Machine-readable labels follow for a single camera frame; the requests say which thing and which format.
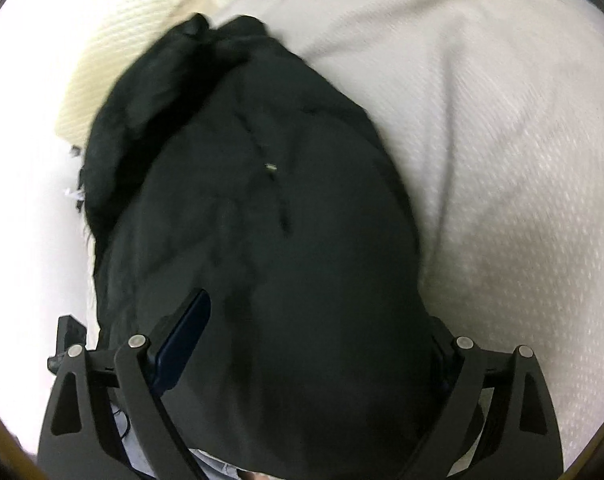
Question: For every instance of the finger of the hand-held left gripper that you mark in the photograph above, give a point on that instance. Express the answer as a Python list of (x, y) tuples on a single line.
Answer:
[(71, 332)]

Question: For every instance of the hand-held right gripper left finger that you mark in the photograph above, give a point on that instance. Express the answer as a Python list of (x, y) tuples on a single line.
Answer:
[(181, 340)]

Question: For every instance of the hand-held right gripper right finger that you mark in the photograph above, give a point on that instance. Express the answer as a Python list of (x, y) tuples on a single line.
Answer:
[(454, 365)]

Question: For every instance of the black puffer jacket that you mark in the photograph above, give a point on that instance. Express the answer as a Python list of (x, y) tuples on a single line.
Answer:
[(282, 235)]

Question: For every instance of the grey bed sheet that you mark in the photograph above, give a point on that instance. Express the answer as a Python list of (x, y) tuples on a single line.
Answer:
[(482, 160)]

